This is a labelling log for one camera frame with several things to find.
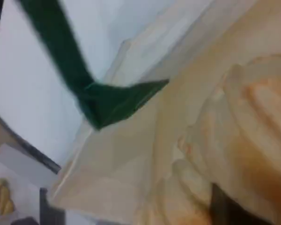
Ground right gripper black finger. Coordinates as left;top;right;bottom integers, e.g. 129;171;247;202
209;182;230;225

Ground long striped bread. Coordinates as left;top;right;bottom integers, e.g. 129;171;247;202
173;52;281;225

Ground white canvas bag green handles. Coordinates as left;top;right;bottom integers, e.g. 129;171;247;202
15;0;281;225

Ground dark stand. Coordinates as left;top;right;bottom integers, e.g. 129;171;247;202
39;187;66;225

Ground yellow braided item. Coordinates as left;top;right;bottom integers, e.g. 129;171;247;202
0;178;16;216

